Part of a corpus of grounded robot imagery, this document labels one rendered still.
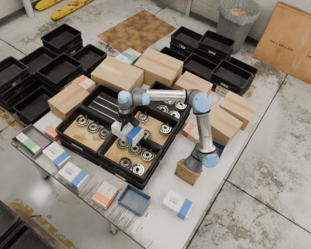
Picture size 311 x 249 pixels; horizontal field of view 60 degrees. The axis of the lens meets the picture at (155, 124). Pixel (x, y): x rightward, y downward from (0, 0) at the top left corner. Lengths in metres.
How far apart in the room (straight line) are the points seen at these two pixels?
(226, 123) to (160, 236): 1.07
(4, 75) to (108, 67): 1.27
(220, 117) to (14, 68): 2.32
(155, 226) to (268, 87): 2.80
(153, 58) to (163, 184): 1.26
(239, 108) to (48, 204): 2.06
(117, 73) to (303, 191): 2.35
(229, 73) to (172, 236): 2.08
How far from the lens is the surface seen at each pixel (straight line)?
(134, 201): 2.10
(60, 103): 2.44
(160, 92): 1.79
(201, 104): 1.71
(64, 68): 3.29
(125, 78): 2.53
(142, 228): 2.04
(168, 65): 2.68
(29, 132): 2.53
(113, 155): 2.12
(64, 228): 2.84
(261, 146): 3.49
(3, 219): 2.49
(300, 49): 4.43
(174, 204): 2.02
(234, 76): 3.38
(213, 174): 2.28
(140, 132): 1.86
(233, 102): 2.56
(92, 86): 2.57
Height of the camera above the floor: 2.68
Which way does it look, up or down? 54 degrees down
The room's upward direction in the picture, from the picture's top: 7 degrees clockwise
